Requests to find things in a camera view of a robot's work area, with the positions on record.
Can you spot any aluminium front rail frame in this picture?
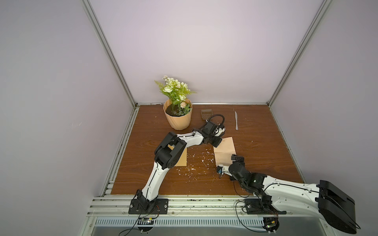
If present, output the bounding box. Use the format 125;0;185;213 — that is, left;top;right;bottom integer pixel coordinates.
86;195;322;218

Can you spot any left black cable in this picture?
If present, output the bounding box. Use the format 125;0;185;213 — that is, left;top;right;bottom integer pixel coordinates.
118;206;160;236

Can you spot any small brown slotted scoop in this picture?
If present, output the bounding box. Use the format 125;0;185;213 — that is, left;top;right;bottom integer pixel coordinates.
201;109;213;121

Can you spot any artificial green white plant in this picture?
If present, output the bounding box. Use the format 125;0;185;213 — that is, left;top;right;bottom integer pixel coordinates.
155;76;195;117

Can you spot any right black cable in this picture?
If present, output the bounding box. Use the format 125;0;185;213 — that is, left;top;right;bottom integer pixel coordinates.
235;200;278;234

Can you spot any brown kraft envelope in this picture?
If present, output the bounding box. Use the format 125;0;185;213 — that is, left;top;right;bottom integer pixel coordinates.
167;144;187;168

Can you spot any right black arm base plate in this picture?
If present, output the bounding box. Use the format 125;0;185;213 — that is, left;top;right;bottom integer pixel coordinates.
244;198;287;215

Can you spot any grey plastic knife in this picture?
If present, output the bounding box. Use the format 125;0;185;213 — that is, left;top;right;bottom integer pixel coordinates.
234;111;239;130

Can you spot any beige ribbed flower pot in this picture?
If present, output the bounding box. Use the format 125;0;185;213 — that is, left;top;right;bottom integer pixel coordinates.
163;99;193;130

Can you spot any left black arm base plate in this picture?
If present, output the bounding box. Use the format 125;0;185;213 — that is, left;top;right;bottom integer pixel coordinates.
128;198;168;215

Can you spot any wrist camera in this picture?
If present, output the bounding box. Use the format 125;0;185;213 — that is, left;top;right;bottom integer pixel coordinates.
214;125;225;137
216;165;232;178

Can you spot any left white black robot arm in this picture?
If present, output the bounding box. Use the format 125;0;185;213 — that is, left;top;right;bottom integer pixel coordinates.
136;120;225;206

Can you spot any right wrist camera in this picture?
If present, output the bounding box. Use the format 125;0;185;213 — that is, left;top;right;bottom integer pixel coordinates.
216;165;232;178

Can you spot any black cable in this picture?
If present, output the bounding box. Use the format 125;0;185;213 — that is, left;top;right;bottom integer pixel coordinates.
118;206;160;236
235;200;278;234

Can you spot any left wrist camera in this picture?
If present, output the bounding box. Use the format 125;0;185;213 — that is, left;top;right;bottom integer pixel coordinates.
214;125;225;137

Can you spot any cream letter paper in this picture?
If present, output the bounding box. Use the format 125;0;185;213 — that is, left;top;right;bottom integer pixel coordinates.
214;137;236;166

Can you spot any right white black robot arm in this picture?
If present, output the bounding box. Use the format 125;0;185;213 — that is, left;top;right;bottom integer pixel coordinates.
216;154;360;234

